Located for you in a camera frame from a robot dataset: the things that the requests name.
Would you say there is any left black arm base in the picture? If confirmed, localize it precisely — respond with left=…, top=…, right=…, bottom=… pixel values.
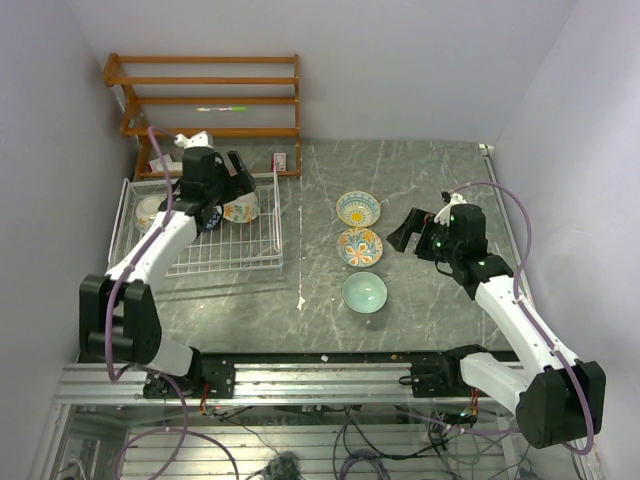
left=143, top=356, right=236, bottom=400

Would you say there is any orange blue floral bowl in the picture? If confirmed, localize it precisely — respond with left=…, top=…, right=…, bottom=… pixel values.
left=336, top=227, right=383, bottom=268

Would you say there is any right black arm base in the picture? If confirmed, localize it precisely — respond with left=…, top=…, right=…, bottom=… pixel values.
left=398, top=362, right=465, bottom=398

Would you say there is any white wire dish rack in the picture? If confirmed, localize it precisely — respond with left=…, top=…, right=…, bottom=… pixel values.
left=108, top=173, right=283, bottom=277

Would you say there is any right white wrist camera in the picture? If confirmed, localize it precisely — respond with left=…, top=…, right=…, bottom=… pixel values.
left=434, top=191, right=467, bottom=226

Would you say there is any red patterned blue bowl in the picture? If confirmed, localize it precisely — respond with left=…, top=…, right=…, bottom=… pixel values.
left=201, top=206, right=223, bottom=233

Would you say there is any small red white box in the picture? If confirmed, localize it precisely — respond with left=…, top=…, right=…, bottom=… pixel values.
left=271, top=152, right=287, bottom=172

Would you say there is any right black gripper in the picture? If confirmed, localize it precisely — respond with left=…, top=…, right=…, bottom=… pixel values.
left=387, top=207, right=461, bottom=264

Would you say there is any wooden shelf rack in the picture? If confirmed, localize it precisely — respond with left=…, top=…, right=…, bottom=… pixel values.
left=102, top=52, right=302, bottom=180

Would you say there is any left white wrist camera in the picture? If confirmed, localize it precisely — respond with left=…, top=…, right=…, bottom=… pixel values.
left=173, top=131, right=214, bottom=150

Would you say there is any plain light teal bowl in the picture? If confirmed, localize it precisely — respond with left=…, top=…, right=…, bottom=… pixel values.
left=341, top=272, right=388, bottom=314

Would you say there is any blue yellow sun bowl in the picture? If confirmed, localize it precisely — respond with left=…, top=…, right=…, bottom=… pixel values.
left=336, top=191, right=381, bottom=227

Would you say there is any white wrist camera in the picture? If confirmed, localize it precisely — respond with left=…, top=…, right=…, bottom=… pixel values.
left=173, top=131, right=214, bottom=150
left=434, top=191, right=467, bottom=226

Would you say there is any aluminium mounting rail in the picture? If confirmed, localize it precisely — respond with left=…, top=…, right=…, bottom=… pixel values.
left=54, top=362, right=531, bottom=406

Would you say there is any orange star leaf bowl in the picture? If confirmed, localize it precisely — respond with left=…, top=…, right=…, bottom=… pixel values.
left=135, top=195, right=166, bottom=234

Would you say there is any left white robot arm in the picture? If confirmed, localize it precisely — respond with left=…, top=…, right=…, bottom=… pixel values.
left=79, top=145, right=255, bottom=397

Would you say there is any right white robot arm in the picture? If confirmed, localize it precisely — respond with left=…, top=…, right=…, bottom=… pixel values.
left=387, top=202, right=606, bottom=449

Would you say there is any black cable bundle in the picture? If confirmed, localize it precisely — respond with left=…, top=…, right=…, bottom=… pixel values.
left=214, top=399, right=551, bottom=480

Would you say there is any green white pen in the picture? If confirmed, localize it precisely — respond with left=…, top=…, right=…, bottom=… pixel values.
left=196, top=106, right=247, bottom=113

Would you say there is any star and leaves bowl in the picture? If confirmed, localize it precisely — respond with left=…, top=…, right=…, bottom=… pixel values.
left=223, top=192, right=260, bottom=223

